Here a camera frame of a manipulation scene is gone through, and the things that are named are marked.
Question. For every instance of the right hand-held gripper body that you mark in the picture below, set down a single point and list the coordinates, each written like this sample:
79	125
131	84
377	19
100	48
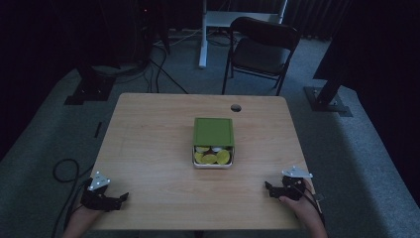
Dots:
292	188

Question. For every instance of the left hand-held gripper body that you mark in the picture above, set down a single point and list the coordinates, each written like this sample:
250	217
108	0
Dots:
99	198

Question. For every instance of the white box tray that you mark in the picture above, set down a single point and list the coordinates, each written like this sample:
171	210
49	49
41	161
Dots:
213	165

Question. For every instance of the white disc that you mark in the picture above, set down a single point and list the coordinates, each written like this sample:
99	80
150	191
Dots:
216	149

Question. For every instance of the pale yellow disc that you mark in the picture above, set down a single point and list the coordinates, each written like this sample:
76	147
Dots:
202	149

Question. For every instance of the green box lid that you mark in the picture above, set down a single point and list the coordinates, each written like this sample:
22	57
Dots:
213	132

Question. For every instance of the person's left hand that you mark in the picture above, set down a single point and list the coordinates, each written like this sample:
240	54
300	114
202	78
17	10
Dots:
82	216

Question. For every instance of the person's right hand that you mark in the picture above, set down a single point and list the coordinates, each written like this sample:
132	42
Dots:
302	211

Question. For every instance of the grey table grommet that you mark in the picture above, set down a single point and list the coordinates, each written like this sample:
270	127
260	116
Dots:
235	107

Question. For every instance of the black folding chair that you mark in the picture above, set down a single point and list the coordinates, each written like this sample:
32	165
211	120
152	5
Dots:
261	54

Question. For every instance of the dark equipment rack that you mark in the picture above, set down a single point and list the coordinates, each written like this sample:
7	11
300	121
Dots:
127	29

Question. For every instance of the dark curtain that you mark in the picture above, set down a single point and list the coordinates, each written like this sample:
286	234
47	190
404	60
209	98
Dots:
313	18

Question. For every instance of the black stand with base plate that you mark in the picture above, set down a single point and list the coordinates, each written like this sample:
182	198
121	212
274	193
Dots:
327	99
90	87

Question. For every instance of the white desk frame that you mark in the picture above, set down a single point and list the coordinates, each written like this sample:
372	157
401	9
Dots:
211	20

